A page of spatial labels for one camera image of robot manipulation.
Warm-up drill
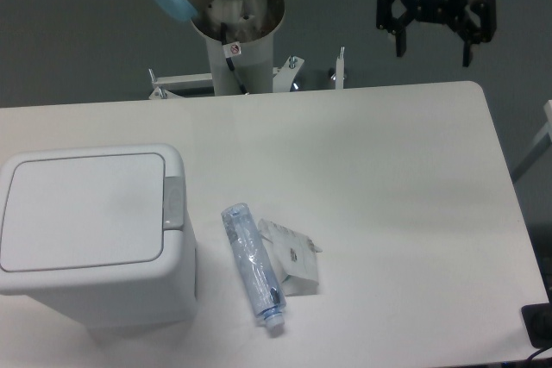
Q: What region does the clear crushed plastic bottle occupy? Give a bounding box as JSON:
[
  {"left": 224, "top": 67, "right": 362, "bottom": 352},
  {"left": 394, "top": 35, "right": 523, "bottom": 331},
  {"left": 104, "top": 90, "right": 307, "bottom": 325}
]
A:
[{"left": 221, "top": 203, "right": 286, "bottom": 337}]

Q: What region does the black cable on pedestal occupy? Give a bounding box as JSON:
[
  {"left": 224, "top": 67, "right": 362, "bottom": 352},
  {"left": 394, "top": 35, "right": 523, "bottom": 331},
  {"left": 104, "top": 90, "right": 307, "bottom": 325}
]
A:
[{"left": 220, "top": 22, "right": 250, "bottom": 96}]

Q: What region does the white trash can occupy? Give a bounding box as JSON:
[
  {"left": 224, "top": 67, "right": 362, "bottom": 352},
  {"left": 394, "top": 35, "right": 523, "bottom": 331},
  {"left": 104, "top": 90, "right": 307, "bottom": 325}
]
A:
[{"left": 1, "top": 144, "right": 198, "bottom": 327}]

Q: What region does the black device at table corner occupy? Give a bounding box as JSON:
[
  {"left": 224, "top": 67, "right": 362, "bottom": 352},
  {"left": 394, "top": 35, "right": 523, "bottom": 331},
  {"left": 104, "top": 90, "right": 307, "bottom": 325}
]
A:
[{"left": 521, "top": 303, "right": 551, "bottom": 348}]

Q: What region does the white metal frame bracket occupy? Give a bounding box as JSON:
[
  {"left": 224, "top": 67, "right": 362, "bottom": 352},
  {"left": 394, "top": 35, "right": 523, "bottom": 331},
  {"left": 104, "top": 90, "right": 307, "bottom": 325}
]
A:
[{"left": 148, "top": 55, "right": 305, "bottom": 100}]

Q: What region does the white trash can lid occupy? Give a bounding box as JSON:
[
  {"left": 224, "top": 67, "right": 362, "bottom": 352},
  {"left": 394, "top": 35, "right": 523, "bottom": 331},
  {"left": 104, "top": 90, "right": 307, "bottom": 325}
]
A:
[{"left": 1, "top": 153, "right": 165, "bottom": 272}]

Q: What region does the white upright bracket with bolt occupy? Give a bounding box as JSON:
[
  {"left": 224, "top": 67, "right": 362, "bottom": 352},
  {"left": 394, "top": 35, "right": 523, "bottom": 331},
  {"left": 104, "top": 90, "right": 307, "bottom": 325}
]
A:
[{"left": 329, "top": 46, "right": 346, "bottom": 90}]

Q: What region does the white frame at right edge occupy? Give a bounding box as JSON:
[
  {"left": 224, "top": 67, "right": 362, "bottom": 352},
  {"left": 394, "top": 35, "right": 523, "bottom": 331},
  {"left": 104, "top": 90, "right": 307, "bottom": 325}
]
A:
[{"left": 511, "top": 100, "right": 551, "bottom": 183}]

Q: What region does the white crumpled paper packet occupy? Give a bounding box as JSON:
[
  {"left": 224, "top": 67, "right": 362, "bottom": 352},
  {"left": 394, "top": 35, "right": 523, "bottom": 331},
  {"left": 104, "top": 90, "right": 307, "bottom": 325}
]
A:
[{"left": 258, "top": 219, "right": 322, "bottom": 296}]

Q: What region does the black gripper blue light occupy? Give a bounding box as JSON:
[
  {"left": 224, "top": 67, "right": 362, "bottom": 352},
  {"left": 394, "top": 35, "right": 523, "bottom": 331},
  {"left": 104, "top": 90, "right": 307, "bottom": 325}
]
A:
[{"left": 376, "top": 0, "right": 496, "bottom": 67}]

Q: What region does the grey trash can push button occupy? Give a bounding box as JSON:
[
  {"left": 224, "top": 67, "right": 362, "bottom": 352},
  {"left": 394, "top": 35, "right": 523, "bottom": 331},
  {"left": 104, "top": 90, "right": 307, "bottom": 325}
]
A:
[{"left": 163, "top": 177, "right": 185, "bottom": 230}]

